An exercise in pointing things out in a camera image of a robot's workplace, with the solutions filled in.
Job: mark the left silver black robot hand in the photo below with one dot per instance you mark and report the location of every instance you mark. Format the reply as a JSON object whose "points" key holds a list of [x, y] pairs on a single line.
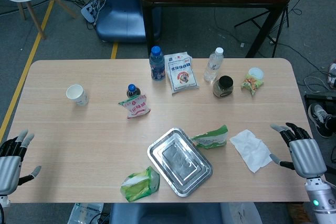
{"points": [[9, 165]]}

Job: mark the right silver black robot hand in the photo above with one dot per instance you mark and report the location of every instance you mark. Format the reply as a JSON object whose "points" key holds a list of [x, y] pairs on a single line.
{"points": [[305, 153]]}

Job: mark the green snack bag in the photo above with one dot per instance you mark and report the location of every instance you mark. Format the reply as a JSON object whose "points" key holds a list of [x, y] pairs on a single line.
{"points": [[211, 138], [140, 184]]}

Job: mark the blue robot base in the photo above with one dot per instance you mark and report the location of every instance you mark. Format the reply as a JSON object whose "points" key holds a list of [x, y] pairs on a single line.
{"points": [[122, 11]]}

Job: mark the silver metal tray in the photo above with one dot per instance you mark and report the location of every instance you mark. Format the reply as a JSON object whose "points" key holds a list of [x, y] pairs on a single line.
{"points": [[179, 162]]}

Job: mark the green snack bag front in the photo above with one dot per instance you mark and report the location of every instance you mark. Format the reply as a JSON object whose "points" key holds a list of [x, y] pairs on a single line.
{"points": [[140, 184]]}

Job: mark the red white snack packet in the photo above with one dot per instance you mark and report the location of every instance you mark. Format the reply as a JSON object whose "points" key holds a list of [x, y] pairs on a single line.
{"points": [[136, 106]]}

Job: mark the black grey sneaker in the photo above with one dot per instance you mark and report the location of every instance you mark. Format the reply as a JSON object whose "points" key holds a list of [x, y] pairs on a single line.
{"points": [[319, 119]]}

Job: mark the white crumpled tissue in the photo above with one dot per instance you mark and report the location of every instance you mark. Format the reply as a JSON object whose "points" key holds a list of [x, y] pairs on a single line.
{"points": [[250, 149]]}

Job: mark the colourful snack cup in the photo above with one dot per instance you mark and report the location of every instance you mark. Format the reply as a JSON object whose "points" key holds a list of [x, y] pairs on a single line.
{"points": [[252, 80]]}

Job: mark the white paper cup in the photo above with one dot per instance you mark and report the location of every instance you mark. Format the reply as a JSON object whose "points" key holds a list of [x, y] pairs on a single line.
{"points": [[77, 95]]}

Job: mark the black lid glass jar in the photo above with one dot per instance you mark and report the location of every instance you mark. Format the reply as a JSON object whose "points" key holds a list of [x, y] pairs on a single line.
{"points": [[223, 86]]}

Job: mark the clear water bottle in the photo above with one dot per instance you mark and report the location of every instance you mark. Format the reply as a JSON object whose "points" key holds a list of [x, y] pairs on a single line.
{"points": [[214, 65]]}

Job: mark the blue seat base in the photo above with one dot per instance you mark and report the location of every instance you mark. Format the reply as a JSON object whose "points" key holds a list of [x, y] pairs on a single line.
{"points": [[181, 213]]}

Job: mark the black tripod stand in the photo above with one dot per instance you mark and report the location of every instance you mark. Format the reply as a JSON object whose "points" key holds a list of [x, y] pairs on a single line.
{"points": [[273, 16]]}

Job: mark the dark soy sauce bottle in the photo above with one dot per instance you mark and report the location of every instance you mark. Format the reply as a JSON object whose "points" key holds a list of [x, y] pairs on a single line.
{"points": [[132, 91]]}

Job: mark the white sugar bag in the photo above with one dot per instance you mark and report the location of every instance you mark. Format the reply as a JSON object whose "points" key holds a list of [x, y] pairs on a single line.
{"points": [[181, 73]]}

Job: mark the blue cap drink bottle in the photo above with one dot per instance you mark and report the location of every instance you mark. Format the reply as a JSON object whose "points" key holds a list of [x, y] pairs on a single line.
{"points": [[156, 64]]}

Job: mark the white power strip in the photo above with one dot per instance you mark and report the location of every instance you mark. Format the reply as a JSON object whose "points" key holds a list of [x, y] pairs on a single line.
{"points": [[92, 9]]}

